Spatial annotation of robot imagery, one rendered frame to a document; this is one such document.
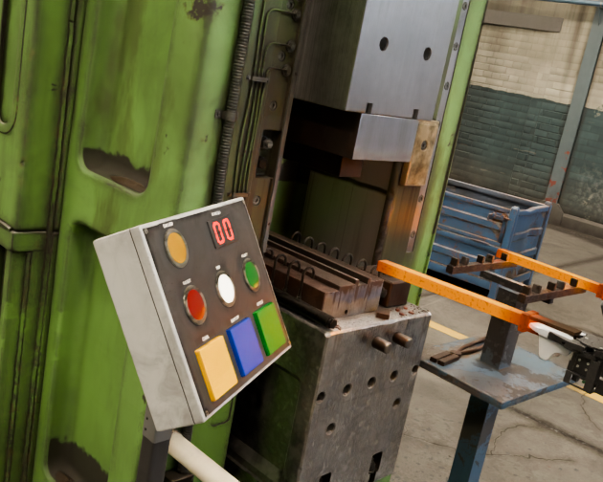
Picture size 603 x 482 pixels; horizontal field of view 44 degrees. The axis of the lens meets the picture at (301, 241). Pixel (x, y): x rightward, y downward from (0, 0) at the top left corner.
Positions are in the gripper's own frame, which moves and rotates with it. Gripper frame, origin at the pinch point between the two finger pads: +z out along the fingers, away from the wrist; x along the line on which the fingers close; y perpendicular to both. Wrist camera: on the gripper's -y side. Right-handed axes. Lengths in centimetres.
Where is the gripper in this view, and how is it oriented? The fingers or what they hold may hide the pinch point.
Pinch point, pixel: (539, 322)
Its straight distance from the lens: 145.5
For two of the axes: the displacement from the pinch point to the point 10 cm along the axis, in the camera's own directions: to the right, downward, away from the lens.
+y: -1.9, 9.5, 2.6
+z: -6.9, -3.2, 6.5
